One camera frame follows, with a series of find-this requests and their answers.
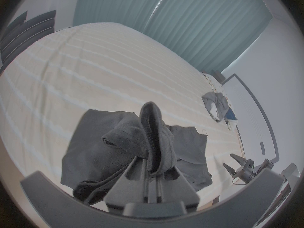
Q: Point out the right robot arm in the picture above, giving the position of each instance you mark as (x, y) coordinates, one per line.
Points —
(291, 172)

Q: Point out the blue-green curtain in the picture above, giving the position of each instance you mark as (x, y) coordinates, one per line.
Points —
(213, 20)
(114, 3)

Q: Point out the white printed pillow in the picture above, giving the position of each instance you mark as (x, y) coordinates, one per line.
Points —
(218, 85)

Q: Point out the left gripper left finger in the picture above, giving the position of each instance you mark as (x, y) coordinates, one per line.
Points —
(133, 189)

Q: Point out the grey bedside table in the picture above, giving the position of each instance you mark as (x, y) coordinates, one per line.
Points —
(217, 74)

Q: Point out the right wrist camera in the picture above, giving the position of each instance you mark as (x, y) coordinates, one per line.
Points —
(249, 163)

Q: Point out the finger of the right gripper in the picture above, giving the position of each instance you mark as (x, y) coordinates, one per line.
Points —
(238, 160)
(230, 170)

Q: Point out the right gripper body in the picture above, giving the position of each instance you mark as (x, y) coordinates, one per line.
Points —
(247, 172)

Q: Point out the pile of clothes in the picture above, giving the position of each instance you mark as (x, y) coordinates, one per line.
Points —
(220, 103)

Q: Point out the bed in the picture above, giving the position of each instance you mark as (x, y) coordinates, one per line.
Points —
(95, 68)

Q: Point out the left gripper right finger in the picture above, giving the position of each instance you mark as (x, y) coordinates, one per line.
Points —
(175, 189)

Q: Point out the black T-shirt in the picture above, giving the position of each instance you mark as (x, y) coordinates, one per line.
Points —
(95, 139)

